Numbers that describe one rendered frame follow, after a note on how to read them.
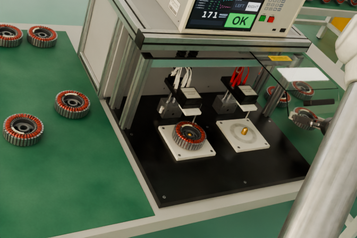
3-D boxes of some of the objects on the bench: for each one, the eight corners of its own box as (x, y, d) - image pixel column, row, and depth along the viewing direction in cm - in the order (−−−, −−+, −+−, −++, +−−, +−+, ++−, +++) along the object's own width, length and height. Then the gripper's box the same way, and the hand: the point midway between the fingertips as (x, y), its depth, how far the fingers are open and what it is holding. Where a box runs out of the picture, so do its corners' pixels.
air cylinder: (234, 113, 171) (239, 102, 168) (218, 114, 167) (223, 103, 164) (227, 104, 174) (232, 93, 171) (211, 105, 171) (217, 94, 167)
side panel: (107, 99, 157) (129, 20, 138) (99, 100, 155) (120, 20, 137) (84, 53, 175) (101, -22, 156) (76, 53, 173) (92, -23, 154)
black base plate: (314, 177, 160) (317, 173, 158) (158, 208, 126) (160, 203, 125) (246, 94, 189) (248, 90, 188) (105, 101, 156) (107, 96, 154)
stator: (92, 119, 146) (94, 110, 144) (57, 120, 141) (59, 111, 139) (83, 97, 154) (85, 88, 151) (50, 98, 148) (52, 88, 146)
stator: (17, 116, 137) (18, 107, 135) (49, 132, 136) (51, 122, 134) (-7, 136, 128) (-6, 126, 125) (27, 153, 127) (29, 144, 124)
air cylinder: (180, 117, 159) (185, 105, 155) (162, 119, 155) (167, 107, 152) (174, 108, 162) (179, 96, 159) (156, 109, 158) (160, 97, 155)
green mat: (155, 215, 124) (155, 215, 124) (-104, 269, 92) (-104, 269, 92) (65, 31, 183) (65, 31, 183) (-111, 25, 151) (-111, 24, 151)
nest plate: (269, 148, 161) (270, 145, 160) (236, 152, 153) (237, 150, 152) (247, 120, 170) (248, 118, 170) (215, 123, 163) (217, 120, 162)
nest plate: (214, 155, 148) (216, 153, 148) (176, 161, 141) (177, 158, 140) (194, 125, 158) (195, 122, 157) (158, 128, 150) (159, 125, 149)
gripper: (304, 134, 156) (274, 121, 177) (359, 144, 163) (324, 130, 184) (309, 113, 155) (279, 103, 176) (364, 124, 162) (329, 112, 183)
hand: (305, 118), depth 178 cm, fingers closed on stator, 11 cm apart
